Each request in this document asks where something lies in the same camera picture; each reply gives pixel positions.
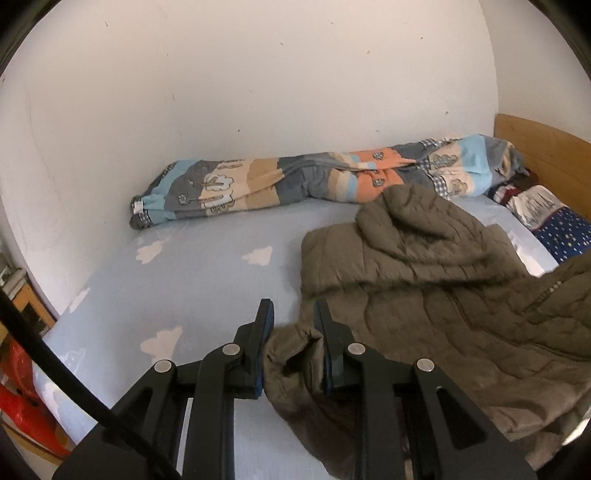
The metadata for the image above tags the wooden headboard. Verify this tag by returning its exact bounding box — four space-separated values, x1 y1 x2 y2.
493 113 591 217

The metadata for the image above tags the red plastic bag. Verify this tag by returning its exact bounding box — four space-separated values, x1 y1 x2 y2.
0 339 72 459

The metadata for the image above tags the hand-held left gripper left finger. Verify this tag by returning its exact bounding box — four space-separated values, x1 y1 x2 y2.
51 298 276 480

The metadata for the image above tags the black cable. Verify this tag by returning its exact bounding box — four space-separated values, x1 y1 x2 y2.
0 290 182 480

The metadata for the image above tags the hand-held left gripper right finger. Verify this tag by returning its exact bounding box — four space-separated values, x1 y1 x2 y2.
313 298 539 480

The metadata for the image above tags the rolled patchwork cartoon blanket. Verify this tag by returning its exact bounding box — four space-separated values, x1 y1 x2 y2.
129 134 529 230

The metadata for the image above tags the light blue cloud-print bed sheet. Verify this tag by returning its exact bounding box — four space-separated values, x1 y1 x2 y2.
32 194 561 480

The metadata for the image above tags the wooden shelf with books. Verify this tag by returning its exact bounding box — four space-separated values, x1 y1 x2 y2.
11 281 58 340

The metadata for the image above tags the olive hooded puffer jacket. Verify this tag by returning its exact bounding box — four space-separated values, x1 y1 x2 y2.
263 184 591 480

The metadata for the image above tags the navy star-print pillow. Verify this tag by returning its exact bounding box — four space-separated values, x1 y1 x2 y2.
485 184 591 265

